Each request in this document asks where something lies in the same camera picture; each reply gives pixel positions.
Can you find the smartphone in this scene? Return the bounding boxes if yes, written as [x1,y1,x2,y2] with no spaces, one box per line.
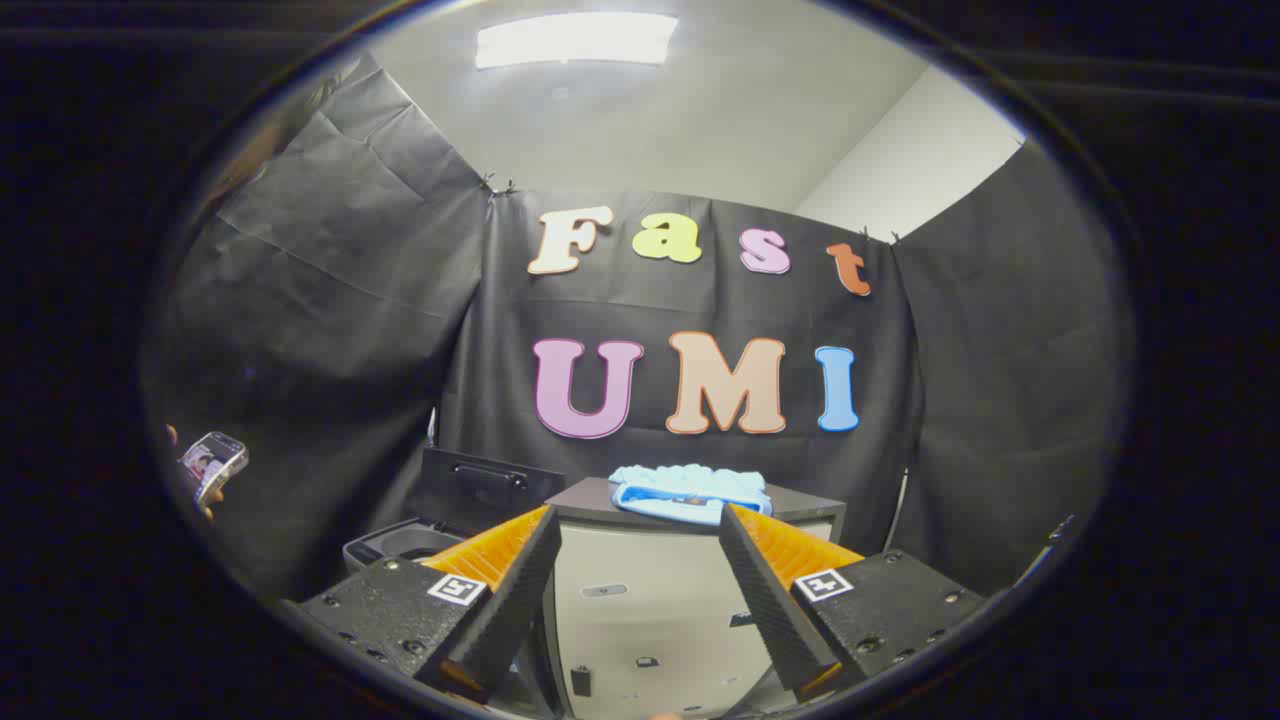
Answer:
[178,431,250,506]

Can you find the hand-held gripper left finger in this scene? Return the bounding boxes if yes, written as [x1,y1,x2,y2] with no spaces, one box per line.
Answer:
[283,503,563,704]

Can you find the light blue garment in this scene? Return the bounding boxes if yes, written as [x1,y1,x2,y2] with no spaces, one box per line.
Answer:
[608,463,774,526]

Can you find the black backdrop cloth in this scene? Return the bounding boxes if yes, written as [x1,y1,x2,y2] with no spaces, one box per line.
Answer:
[145,50,1136,601]

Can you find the beige cabinet with dark top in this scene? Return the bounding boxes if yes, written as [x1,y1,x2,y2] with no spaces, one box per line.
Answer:
[545,477,847,719]

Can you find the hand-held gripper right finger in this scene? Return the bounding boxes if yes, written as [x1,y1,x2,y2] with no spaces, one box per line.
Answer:
[720,503,986,698]

